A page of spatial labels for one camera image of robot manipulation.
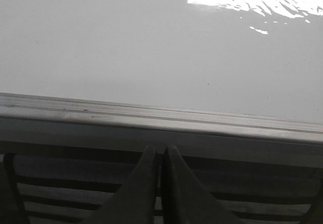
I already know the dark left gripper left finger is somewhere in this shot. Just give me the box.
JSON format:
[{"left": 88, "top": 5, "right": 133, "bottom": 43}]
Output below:
[{"left": 97, "top": 146, "right": 156, "bottom": 223}]

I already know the white whiteboard with aluminium frame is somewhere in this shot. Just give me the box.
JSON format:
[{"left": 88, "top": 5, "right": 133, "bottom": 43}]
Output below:
[{"left": 1, "top": 0, "right": 322, "bottom": 167}]

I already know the dark slatted rack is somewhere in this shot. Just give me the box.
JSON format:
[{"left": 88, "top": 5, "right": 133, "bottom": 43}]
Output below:
[{"left": 4, "top": 152, "right": 322, "bottom": 223}]

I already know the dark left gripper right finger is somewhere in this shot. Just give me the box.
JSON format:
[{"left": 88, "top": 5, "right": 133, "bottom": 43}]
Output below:
[{"left": 163, "top": 145, "right": 242, "bottom": 223}]

